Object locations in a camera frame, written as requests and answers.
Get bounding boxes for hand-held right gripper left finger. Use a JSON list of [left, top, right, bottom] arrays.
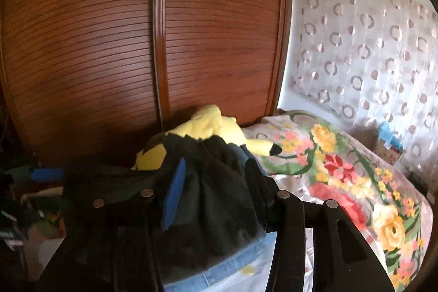
[[38, 157, 187, 292]]

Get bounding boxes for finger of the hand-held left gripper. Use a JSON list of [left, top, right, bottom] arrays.
[[21, 166, 67, 183]]

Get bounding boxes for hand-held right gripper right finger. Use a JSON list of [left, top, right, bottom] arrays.
[[244, 157, 399, 292]]

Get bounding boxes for black pants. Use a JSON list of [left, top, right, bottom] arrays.
[[63, 133, 267, 282]]

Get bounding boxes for floral blanket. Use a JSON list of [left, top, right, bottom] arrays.
[[241, 110, 433, 289]]

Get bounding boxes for folded blue jeans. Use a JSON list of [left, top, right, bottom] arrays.
[[164, 145, 274, 287]]

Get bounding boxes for strawberry print bedsheet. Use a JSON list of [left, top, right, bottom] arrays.
[[164, 174, 387, 292]]

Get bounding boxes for yellow plush toy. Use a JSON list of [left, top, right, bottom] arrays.
[[132, 104, 283, 171]]

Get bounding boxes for blue tissue box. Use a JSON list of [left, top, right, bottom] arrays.
[[376, 123, 404, 164]]

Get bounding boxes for wooden slatted wardrobe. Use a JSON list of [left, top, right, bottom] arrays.
[[0, 0, 295, 169]]

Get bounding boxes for circle pattern sheer curtain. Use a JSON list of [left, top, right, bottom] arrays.
[[284, 0, 438, 173]]

